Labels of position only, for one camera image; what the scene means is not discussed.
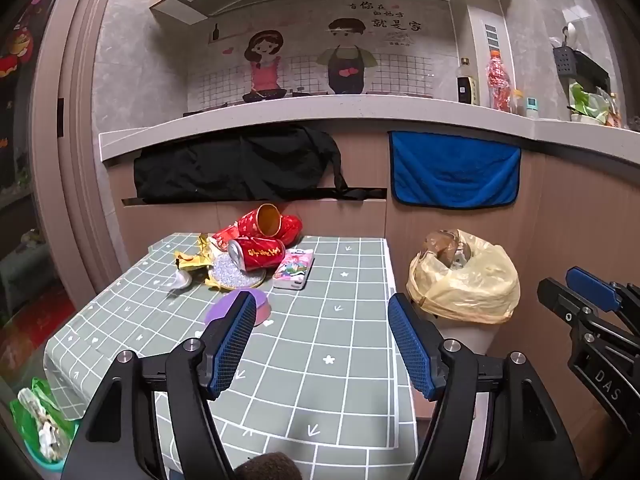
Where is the pink tissue packet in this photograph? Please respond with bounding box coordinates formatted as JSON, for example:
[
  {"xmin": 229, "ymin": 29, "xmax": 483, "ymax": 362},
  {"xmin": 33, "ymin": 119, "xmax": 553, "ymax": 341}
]
[{"xmin": 272, "ymin": 247, "xmax": 316, "ymax": 292}]

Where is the red floor mat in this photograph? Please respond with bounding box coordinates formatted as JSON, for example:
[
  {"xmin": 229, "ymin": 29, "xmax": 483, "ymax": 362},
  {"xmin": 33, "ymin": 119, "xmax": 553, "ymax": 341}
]
[{"xmin": 0, "ymin": 286, "xmax": 77, "ymax": 357}]

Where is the white wall-mounted box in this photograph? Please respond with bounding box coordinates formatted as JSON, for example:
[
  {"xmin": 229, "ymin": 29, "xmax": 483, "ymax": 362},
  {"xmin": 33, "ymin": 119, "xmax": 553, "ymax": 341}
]
[{"xmin": 449, "ymin": 0, "xmax": 516, "ymax": 107}]

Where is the brown fuzzy object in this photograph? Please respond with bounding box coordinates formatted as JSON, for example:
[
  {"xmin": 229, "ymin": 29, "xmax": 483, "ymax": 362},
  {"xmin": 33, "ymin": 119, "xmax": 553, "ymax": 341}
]
[{"xmin": 234, "ymin": 452, "xmax": 304, "ymax": 480}]

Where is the purple bowl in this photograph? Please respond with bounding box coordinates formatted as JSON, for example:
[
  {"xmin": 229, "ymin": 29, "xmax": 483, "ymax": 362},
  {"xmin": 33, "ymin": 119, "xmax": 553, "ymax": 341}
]
[{"xmin": 205, "ymin": 288, "xmax": 271, "ymax": 329}]

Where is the green grid tablecloth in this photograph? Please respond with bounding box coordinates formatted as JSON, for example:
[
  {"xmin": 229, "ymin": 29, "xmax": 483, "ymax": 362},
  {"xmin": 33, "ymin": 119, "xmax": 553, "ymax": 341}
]
[{"xmin": 42, "ymin": 232, "xmax": 418, "ymax": 480}]

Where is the dark sauce bottle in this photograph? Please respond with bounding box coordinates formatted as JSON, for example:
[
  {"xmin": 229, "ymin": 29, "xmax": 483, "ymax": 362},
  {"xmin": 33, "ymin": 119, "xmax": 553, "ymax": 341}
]
[{"xmin": 455, "ymin": 57, "xmax": 481, "ymax": 106}]

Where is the cartoon wall sticker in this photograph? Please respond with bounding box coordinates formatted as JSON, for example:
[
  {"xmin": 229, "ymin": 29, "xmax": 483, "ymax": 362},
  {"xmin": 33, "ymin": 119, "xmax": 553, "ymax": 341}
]
[{"xmin": 186, "ymin": 0, "xmax": 434, "ymax": 113}]

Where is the brown paper waste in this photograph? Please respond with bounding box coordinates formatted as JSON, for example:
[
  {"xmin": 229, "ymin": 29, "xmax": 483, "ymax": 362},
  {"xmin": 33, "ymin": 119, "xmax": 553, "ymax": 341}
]
[{"xmin": 421, "ymin": 229, "xmax": 474, "ymax": 267}]

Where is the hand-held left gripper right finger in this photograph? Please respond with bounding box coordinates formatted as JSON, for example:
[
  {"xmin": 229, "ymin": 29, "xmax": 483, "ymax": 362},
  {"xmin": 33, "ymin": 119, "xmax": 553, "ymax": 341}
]
[{"xmin": 387, "ymin": 292, "xmax": 586, "ymax": 480}]

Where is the red window decoration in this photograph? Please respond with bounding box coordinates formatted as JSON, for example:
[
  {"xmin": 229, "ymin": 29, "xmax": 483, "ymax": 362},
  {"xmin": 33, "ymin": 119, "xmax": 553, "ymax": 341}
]
[{"xmin": 0, "ymin": 29, "xmax": 37, "ymax": 80}]

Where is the green vegetable bag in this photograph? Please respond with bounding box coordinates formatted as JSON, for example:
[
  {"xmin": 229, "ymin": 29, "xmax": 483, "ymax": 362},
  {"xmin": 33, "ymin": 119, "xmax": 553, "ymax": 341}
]
[{"xmin": 566, "ymin": 81, "xmax": 622, "ymax": 127}]

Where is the crushed red can gold end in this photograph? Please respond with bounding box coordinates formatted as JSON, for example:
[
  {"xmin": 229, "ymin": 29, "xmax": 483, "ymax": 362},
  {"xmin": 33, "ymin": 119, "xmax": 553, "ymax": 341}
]
[{"xmin": 237, "ymin": 203, "xmax": 304, "ymax": 247}]

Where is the door frame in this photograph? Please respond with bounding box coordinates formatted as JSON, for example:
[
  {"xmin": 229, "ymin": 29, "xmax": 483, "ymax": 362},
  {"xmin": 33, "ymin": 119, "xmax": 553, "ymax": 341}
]
[{"xmin": 29, "ymin": 0, "xmax": 128, "ymax": 303}]

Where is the black cloth bag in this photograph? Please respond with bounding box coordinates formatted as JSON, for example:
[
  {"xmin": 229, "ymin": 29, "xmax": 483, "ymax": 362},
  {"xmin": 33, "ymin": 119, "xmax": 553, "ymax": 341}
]
[{"xmin": 132, "ymin": 124, "xmax": 389, "ymax": 206}]

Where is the kitchen counter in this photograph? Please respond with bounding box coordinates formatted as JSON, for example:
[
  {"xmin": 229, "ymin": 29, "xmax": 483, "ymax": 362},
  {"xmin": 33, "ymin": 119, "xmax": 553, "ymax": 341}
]
[{"xmin": 98, "ymin": 94, "xmax": 640, "ymax": 163}]

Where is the gold foil wrapper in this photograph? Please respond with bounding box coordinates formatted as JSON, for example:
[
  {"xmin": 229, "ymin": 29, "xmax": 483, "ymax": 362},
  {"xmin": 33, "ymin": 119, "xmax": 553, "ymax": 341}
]
[{"xmin": 173, "ymin": 234, "xmax": 227, "ymax": 292}]

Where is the red chili bottle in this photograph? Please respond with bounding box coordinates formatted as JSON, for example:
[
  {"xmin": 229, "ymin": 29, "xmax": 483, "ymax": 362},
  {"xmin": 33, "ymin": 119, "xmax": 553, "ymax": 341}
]
[{"xmin": 487, "ymin": 49, "xmax": 514, "ymax": 112}]

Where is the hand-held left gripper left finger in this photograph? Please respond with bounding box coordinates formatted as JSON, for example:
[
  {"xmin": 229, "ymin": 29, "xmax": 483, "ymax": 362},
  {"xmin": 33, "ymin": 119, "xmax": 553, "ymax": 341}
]
[{"xmin": 60, "ymin": 290, "xmax": 258, "ymax": 480}]

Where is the white crumpled plastic piece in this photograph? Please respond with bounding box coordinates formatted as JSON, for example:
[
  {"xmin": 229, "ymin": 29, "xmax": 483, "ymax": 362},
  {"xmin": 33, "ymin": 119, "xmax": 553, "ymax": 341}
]
[{"xmin": 160, "ymin": 266, "xmax": 194, "ymax": 294}]

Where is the glittery round disc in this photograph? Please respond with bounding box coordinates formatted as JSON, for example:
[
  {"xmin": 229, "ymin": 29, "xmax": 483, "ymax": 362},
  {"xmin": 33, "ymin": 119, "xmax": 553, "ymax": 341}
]
[{"xmin": 207, "ymin": 254, "xmax": 268, "ymax": 291}]

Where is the blue towel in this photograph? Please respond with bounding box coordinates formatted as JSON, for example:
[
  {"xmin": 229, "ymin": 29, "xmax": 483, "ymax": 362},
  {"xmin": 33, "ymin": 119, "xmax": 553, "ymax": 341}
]
[{"xmin": 388, "ymin": 130, "xmax": 522, "ymax": 210}]

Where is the red foil wrapper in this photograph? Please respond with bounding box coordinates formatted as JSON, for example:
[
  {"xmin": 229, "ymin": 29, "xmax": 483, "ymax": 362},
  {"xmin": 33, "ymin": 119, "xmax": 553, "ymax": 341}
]
[{"xmin": 212, "ymin": 225, "xmax": 242, "ymax": 247}]

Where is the trash bin with yellow bag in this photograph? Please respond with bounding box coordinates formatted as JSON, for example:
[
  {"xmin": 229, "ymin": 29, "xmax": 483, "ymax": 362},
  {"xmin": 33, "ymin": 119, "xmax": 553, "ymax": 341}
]
[{"xmin": 406, "ymin": 229, "xmax": 521, "ymax": 357}]

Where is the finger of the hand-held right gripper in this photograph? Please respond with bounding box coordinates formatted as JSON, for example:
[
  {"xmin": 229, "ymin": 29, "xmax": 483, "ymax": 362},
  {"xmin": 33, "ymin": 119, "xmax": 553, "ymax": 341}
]
[
  {"xmin": 537, "ymin": 277, "xmax": 601, "ymax": 334},
  {"xmin": 566, "ymin": 266, "xmax": 640, "ymax": 333}
]

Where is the green plastic bag with basin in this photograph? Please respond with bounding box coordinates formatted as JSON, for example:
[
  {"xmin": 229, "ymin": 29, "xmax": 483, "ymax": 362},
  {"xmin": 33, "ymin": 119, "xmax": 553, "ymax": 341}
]
[{"xmin": 9, "ymin": 377, "xmax": 82, "ymax": 467}]

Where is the red drink can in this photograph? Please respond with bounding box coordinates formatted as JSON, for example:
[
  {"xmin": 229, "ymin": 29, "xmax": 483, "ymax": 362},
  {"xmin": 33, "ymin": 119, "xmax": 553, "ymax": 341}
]
[{"xmin": 227, "ymin": 236, "xmax": 287, "ymax": 274}]

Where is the black utensil holder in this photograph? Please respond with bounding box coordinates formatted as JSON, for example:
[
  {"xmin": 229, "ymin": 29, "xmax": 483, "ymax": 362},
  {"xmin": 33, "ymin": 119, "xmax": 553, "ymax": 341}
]
[{"xmin": 552, "ymin": 44, "xmax": 612, "ymax": 92}]

